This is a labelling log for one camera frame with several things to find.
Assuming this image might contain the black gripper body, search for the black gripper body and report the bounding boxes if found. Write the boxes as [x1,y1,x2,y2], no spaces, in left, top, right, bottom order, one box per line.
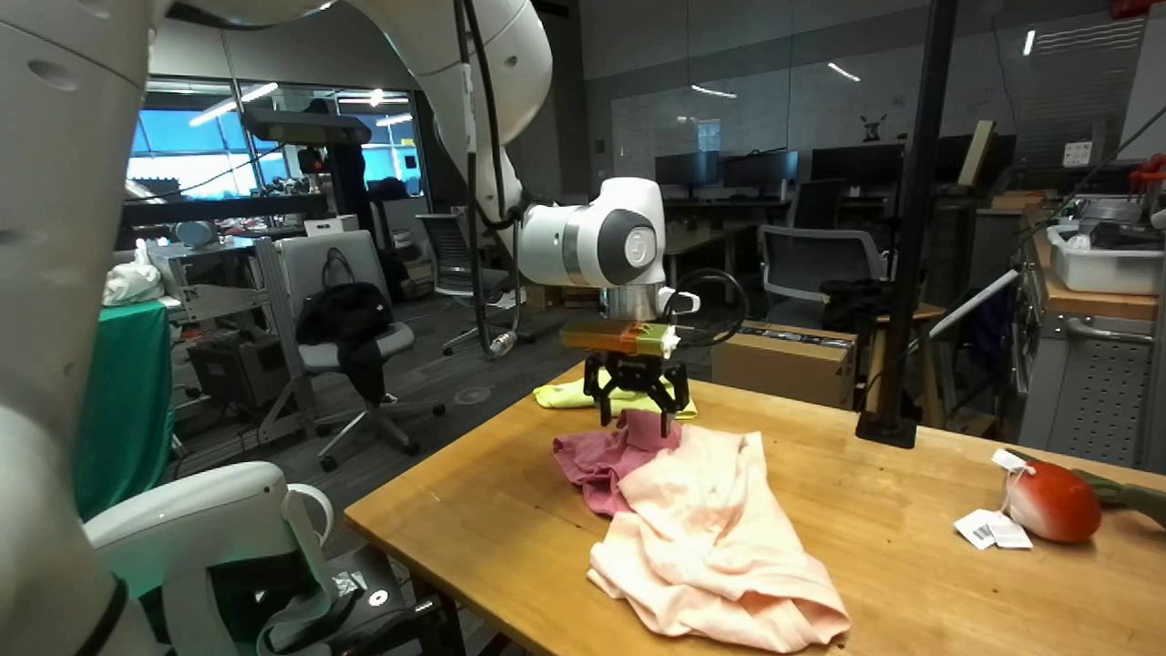
[585,349,692,390]

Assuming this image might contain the yellow-green cloth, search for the yellow-green cloth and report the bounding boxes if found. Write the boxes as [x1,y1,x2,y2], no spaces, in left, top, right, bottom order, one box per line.
[534,374,705,424]

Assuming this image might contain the pink cloth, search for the pink cloth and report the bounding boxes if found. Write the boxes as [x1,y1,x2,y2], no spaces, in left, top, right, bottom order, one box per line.
[552,407,684,521]

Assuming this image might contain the peach shirt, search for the peach shirt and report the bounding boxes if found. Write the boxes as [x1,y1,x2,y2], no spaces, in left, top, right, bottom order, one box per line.
[588,424,854,656]

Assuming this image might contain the red radish toy green leaves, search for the red radish toy green leaves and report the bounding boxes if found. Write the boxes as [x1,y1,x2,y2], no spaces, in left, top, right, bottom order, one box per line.
[950,443,1166,555]

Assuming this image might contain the large taped cardboard box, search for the large taped cardboard box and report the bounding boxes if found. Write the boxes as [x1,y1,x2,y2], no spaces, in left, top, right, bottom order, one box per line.
[710,317,860,413]

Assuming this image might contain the black computer monitor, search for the black computer monitor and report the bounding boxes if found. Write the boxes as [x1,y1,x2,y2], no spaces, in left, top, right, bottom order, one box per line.
[654,148,728,202]
[809,141,909,194]
[726,146,807,202]

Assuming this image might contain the white-framed office chair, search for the white-framed office chair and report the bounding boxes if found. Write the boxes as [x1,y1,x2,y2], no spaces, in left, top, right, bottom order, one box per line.
[758,221,892,321]

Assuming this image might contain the grey mesh office chair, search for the grey mesh office chair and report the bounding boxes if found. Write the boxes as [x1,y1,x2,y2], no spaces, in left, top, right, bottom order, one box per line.
[416,213,503,364]

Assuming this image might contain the black bag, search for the black bag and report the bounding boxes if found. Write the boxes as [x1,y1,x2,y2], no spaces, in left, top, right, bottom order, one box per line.
[296,282,396,413]

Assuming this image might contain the black stand pole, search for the black stand pole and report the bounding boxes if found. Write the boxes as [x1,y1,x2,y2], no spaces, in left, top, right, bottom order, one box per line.
[854,0,958,447]

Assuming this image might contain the slanted grey metal pole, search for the slanted grey metal pole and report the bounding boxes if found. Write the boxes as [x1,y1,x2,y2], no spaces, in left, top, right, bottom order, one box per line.
[925,267,1024,341]

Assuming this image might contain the white-backed office chair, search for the white-backed office chair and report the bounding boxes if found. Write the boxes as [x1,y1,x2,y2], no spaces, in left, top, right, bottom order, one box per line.
[249,231,423,472]

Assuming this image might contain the tan wooden plank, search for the tan wooden plank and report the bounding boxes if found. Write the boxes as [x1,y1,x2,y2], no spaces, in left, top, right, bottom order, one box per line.
[958,115,995,194]

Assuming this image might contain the black overhead lamp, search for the black overhead lamp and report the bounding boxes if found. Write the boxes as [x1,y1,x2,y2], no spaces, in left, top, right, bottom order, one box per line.
[239,107,376,153]

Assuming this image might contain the wood-topped grey workbench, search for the wood-topped grey workbench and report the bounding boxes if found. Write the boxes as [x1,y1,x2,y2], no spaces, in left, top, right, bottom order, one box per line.
[1016,187,1166,470]

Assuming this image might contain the white plastic bin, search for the white plastic bin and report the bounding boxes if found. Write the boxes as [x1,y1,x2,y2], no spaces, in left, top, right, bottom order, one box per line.
[1050,221,1166,300]

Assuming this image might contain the green cloth covered table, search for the green cloth covered table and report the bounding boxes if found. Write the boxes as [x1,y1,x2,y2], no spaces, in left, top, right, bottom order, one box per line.
[71,302,179,524]

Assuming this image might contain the white stuffed toy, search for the white stuffed toy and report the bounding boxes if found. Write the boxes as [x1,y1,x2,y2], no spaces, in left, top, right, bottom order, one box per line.
[103,236,167,311]

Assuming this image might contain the yellow wrist camera mount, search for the yellow wrist camera mount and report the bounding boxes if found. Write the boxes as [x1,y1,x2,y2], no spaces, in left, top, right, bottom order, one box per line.
[559,321,684,362]

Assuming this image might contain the thick black looped cable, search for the thick black looped cable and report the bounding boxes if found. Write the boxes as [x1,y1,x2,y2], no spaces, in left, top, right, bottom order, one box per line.
[676,267,750,349]

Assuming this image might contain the black cable with silver connector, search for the black cable with silver connector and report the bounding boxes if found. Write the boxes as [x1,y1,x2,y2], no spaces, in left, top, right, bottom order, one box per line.
[447,0,535,362]

